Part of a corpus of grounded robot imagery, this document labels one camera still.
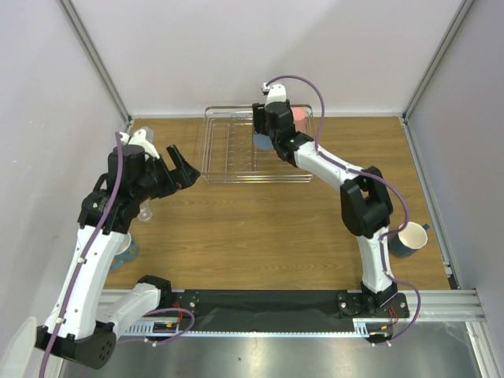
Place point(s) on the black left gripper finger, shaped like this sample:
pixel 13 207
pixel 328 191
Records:
pixel 177 158
pixel 184 176

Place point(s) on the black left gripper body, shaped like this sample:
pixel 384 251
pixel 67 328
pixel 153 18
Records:
pixel 157 183

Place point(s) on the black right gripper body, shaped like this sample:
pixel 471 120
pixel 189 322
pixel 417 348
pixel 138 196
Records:
pixel 264 118

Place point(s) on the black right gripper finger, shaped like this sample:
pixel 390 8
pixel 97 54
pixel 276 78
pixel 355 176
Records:
pixel 259 119
pixel 282 125

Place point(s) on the pink plastic cup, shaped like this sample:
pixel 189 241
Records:
pixel 300 120

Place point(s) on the light blue plastic cup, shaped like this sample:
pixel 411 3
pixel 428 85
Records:
pixel 262 142

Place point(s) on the clear plastic cup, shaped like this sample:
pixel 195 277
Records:
pixel 145 212

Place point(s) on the blue patterned cup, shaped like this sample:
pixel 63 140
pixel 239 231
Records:
pixel 128 251

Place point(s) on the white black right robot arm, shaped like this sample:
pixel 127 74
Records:
pixel 364 200

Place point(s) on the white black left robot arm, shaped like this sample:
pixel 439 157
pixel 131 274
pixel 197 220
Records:
pixel 75 330

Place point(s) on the dark blue paper cup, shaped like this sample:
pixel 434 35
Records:
pixel 409 240

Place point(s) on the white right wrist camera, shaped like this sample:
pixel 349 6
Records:
pixel 274 92

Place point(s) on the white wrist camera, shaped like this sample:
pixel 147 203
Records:
pixel 274 92
pixel 143 137

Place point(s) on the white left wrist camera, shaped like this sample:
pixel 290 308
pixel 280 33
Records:
pixel 143 137

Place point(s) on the wire dish rack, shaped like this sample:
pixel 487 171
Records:
pixel 228 155

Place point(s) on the aluminium frame rail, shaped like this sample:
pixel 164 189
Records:
pixel 435 306

